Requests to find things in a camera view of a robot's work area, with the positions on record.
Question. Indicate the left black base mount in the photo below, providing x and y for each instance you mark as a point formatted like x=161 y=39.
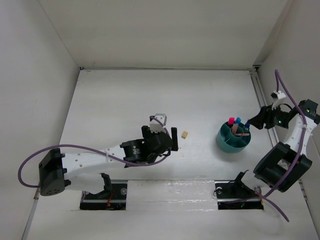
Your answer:
x=113 y=197

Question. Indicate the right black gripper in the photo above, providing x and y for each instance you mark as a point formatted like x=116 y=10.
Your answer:
x=264 y=116

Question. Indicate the small clear spray bottle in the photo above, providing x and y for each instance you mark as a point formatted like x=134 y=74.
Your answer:
x=246 y=127

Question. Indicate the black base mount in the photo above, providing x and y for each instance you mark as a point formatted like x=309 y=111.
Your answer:
x=113 y=197
x=235 y=195

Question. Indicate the orange pen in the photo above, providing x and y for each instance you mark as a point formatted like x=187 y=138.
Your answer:
x=234 y=129

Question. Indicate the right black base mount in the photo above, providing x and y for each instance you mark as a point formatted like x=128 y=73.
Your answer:
x=235 y=195

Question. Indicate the tan eraser block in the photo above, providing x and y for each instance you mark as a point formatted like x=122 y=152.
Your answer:
x=184 y=135

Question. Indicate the red white pen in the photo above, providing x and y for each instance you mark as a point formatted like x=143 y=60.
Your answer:
x=245 y=134

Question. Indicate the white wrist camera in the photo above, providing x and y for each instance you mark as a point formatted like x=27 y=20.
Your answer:
x=157 y=123
x=278 y=97

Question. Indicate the teal round compartment organizer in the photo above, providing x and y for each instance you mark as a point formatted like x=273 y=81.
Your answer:
x=230 y=143

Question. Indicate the blue capped black highlighter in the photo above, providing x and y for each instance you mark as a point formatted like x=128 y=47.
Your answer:
x=237 y=120

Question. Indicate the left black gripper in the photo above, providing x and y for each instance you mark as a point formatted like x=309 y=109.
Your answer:
x=147 y=133

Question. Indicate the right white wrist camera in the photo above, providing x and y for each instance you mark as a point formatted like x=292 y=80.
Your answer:
x=278 y=97

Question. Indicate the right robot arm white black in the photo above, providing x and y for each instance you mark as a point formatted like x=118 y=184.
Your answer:
x=299 y=129

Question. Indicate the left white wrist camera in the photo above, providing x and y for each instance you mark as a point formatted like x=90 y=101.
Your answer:
x=157 y=123

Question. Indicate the pink capped black highlighter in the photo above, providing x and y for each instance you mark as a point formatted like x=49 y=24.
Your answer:
x=231 y=121

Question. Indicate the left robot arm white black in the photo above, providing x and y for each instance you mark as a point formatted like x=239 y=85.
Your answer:
x=87 y=172

